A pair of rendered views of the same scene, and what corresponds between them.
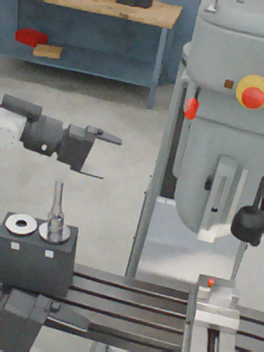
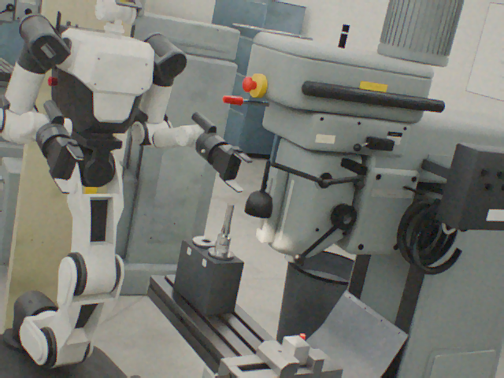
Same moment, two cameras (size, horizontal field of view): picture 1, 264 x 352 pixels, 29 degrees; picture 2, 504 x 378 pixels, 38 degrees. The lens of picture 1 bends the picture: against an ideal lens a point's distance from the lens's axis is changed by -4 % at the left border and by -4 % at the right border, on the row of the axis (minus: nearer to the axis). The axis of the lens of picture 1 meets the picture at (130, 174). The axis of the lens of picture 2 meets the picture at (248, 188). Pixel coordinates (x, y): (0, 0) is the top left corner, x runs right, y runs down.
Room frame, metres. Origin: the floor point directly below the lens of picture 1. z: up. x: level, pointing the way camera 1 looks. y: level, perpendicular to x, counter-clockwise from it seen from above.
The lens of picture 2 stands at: (-0.29, -1.66, 1.97)
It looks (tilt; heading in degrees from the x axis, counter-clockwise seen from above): 14 degrees down; 51
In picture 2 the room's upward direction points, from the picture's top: 12 degrees clockwise
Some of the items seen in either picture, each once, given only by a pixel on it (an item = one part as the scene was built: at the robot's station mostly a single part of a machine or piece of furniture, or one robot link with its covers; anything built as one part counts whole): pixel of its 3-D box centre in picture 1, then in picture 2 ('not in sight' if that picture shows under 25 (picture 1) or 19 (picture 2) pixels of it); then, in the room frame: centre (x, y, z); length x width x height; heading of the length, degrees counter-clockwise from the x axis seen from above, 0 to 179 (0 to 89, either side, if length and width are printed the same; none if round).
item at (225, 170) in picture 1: (216, 200); (272, 204); (0.99, -0.20, 1.45); 0.04 x 0.04 x 0.21; 83
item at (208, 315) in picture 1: (215, 317); (277, 357); (1.03, -0.31, 1.03); 0.12 x 0.06 x 0.04; 85
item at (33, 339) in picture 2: not in sight; (57, 339); (0.78, 0.54, 0.68); 0.21 x 0.20 x 0.13; 92
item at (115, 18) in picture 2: not in sight; (114, 14); (0.77, 0.47, 1.84); 0.10 x 0.07 x 0.09; 2
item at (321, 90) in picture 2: not in sight; (376, 97); (1.11, -0.36, 1.79); 0.45 x 0.04 x 0.04; 173
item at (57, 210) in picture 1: (58, 197); (227, 219); (1.14, 0.18, 1.26); 0.03 x 0.03 x 0.11
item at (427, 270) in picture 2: not in sight; (423, 230); (1.34, -0.44, 1.45); 0.18 x 0.16 x 0.21; 173
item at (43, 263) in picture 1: (36, 253); (208, 273); (1.14, 0.23, 1.04); 0.22 x 0.12 x 0.20; 89
